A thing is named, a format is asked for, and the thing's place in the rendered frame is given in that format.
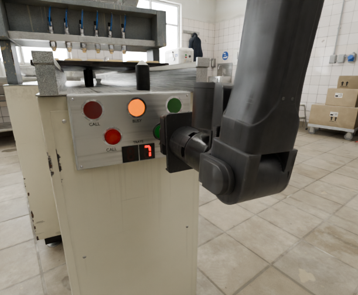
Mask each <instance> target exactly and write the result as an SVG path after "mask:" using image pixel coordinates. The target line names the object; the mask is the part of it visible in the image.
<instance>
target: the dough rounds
mask: <svg viewBox="0 0 358 295"><path fill-rule="evenodd" d="M64 60H78V61H82V59H64ZM86 61H103V60H101V59H87V60H86ZM108 61H120V62H123V61H122V60H108ZM124 62H140V61H139V60H127V61H124ZM146 63H159V62H158V61H146Z"/></svg>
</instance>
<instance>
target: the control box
mask: <svg viewBox="0 0 358 295"><path fill-rule="evenodd" d="M66 98H67V106H68V110H69V118H70V126H71V134H72V139H73V147H74V155H75V160H76V167H77V170H84V169H91V168H95V167H103V166H110V165H115V164H123V163H130V162H137V161H142V160H149V159H157V158H162V157H166V155H163V154H162V153H161V149H160V139H159V138H157V137H156V135H155V129H156V127H157V126H158V125H160V116H161V115H162V114H165V113H171V112H169V110H168V102H169V100H171V99H172V98H177V99H179V100H180V102H181V104H182V106H181V109H180V111H179V112H188V111H190V92H187V91H170V92H126V93H103V94H67V95H66ZM133 100H140V101H142V102H143V103H144V106H145V110H144V112H143V114H142V115H140V116H133V115H132V114H131V113H130V112H129V109H128V107H129V103H130V102H131V101H133ZM90 101H95V102H97V103H99V104H100V105H101V107H102V110H103V111H102V114H101V116H100V117H99V118H97V119H90V118H88V117H86V116H85V114H84V111H83V108H84V106H85V104H86V103H88V102H90ZM109 129H116V130H117V131H118V132H119V133H120V134H121V140H120V141H119V142H118V143H117V144H116V145H110V144H108V143H107V142H106V141H105V138H104V135H105V133H106V132H107V131H108V130H109ZM146 145H149V147H151V151H150V152H151V156H150V158H145V157H144V153H145V152H144V147H145V146H146ZM132 147H133V149H134V152H135V153H134V154H135V158H134V160H131V161H128V159H127V155H128V154H127V150H128V148H132Z"/></svg>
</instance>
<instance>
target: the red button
mask: <svg viewBox="0 0 358 295"><path fill-rule="evenodd" d="M104 138H105V141H106V142H107V143H108V144H110V145H116V144H117V143H118V142H119V141H120V140H121V134H120V133H119V132H118V131H117V130H116V129H109V130H108V131H107V132H106V133H105V135H104Z"/></svg>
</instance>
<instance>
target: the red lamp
mask: <svg viewBox="0 0 358 295"><path fill-rule="evenodd" d="M83 111H84V114H85V116H86V117H88V118H90V119H97V118H99V117H100V116H101V114H102V111H103V110H102V107H101V105H100V104H99V103H97V102H95V101H90V102H88V103H86V104H85V106H84V108H83Z"/></svg>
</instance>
